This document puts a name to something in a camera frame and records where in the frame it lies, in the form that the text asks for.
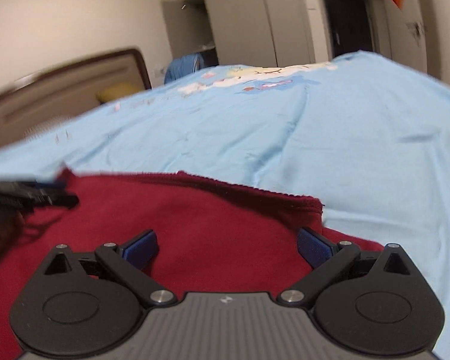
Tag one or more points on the yellow pillow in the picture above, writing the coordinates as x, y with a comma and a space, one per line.
116, 92

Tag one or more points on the white bedroom door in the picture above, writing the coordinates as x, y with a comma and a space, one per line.
404, 49

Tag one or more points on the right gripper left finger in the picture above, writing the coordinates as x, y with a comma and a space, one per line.
138, 251

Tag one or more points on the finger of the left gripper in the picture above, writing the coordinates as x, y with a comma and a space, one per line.
56, 183

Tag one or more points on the dark red knit sweater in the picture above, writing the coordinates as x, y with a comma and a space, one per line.
212, 236

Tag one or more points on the beige built-in wardrobe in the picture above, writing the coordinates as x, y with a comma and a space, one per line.
261, 33

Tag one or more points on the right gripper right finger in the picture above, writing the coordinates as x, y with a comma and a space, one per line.
316, 247

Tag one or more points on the light blue cartoon bedspread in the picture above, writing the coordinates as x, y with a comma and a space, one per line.
366, 136

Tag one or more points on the blue clothes pile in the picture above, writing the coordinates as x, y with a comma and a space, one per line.
183, 66

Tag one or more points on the brown beige bed headboard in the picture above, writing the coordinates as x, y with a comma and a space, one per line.
51, 96

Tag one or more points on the black door handle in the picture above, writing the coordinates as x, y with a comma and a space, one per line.
416, 29

